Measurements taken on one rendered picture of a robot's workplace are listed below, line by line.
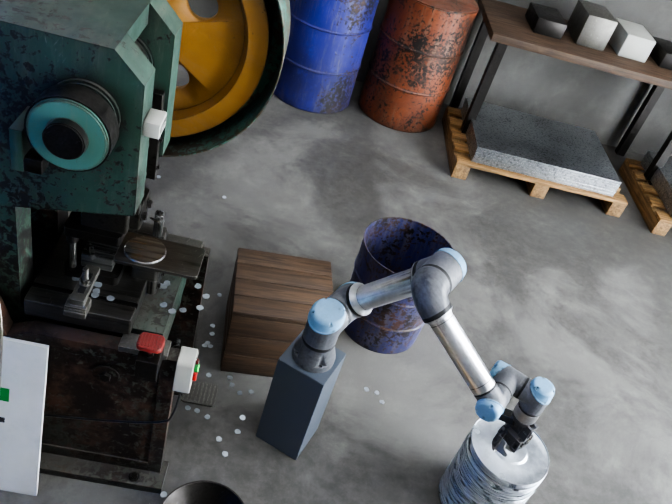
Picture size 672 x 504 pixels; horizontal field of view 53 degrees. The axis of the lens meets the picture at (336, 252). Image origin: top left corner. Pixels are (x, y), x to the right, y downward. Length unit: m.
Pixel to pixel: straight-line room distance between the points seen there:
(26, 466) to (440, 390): 1.67
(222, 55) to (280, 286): 1.01
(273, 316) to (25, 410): 0.92
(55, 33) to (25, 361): 0.98
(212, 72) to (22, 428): 1.23
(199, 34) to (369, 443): 1.65
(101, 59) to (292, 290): 1.42
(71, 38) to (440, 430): 2.08
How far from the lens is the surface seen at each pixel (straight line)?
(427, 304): 1.96
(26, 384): 2.23
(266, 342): 2.72
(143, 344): 1.90
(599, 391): 3.54
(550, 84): 5.56
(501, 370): 2.17
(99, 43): 1.61
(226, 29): 2.13
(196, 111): 2.23
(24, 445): 2.39
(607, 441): 3.35
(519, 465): 2.55
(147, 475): 2.53
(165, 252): 2.14
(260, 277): 2.76
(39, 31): 1.64
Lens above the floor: 2.19
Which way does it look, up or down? 38 degrees down
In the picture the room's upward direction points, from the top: 18 degrees clockwise
